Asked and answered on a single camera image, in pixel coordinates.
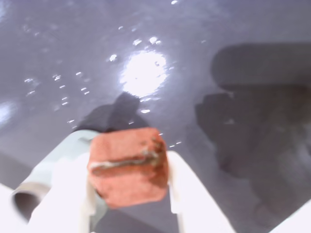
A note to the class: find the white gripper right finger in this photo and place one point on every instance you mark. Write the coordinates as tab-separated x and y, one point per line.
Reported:
189	199

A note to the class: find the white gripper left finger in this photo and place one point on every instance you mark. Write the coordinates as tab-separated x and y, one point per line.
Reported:
65	199

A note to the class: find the red cube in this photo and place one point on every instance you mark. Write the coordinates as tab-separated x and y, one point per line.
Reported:
128	177

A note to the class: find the grey glossy table mat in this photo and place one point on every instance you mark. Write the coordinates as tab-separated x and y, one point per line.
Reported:
170	29

